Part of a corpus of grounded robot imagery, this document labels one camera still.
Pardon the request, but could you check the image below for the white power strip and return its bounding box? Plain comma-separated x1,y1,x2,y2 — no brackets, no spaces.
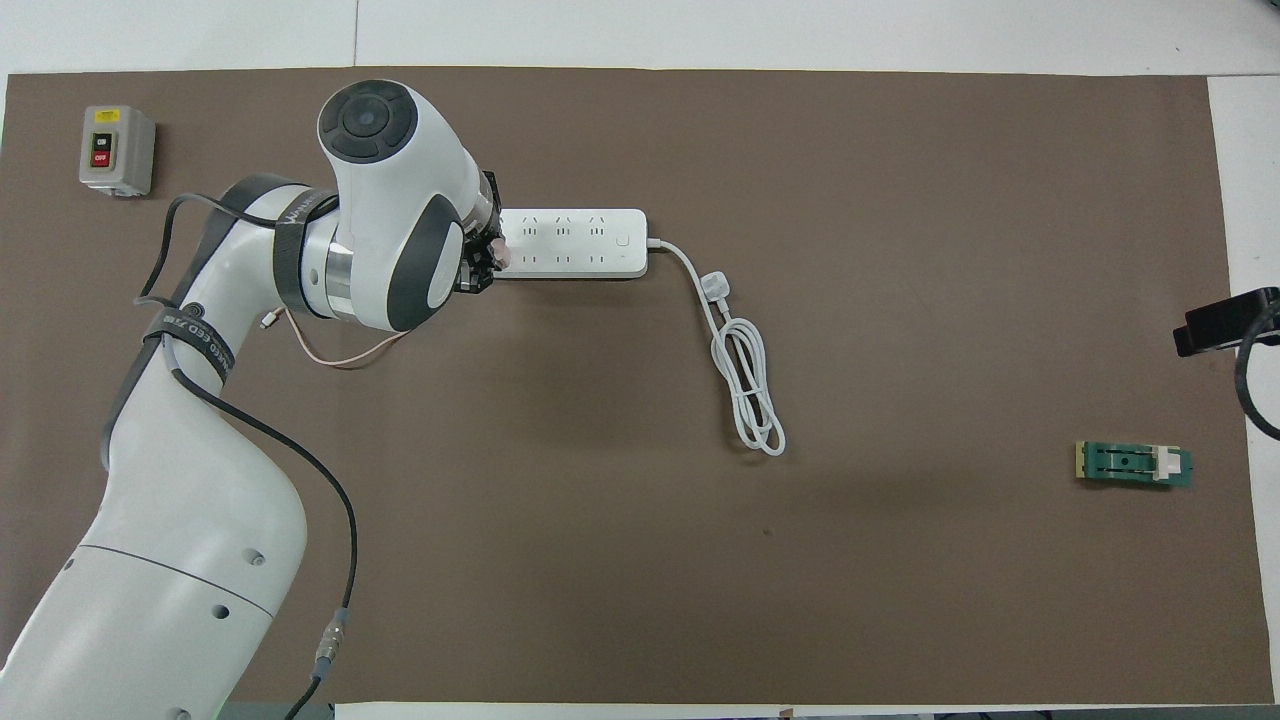
497,208,649,280

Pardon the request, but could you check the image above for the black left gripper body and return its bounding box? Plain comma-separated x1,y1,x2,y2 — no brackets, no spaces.
478,172,503,246

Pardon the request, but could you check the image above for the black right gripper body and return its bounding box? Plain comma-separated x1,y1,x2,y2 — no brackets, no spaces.
1245,288,1280,346

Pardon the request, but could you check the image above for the pink charging cable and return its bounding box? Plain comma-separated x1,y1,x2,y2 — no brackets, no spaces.
260,305,413,369

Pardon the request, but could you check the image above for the white power cord with plug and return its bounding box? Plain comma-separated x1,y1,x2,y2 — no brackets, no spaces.
645,237,787,458

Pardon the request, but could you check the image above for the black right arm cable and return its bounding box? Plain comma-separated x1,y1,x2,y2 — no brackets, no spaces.
1235,305,1280,441

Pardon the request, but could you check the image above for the grey on-off switch box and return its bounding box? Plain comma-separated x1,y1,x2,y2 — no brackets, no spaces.
79,105,157,198

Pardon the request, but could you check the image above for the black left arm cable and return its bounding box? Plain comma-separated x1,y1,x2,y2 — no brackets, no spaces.
135,190,358,720

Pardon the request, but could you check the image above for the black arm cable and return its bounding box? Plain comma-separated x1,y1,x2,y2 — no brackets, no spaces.
135,190,358,720
1235,305,1280,441

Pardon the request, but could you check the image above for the brown table mat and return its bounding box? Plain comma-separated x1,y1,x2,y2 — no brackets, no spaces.
0,66,1273,706

